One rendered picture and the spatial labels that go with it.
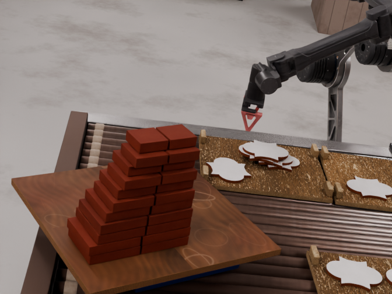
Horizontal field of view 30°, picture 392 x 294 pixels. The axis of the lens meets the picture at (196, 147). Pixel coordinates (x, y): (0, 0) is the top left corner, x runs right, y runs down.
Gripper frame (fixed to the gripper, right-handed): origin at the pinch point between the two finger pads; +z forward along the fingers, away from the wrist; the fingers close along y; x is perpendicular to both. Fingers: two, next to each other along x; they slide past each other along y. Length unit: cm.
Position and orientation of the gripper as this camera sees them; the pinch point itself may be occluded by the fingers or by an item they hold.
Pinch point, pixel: (249, 122)
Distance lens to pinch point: 239.4
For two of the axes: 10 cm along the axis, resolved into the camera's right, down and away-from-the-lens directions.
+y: 1.3, -4.2, 9.0
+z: -1.6, 8.8, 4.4
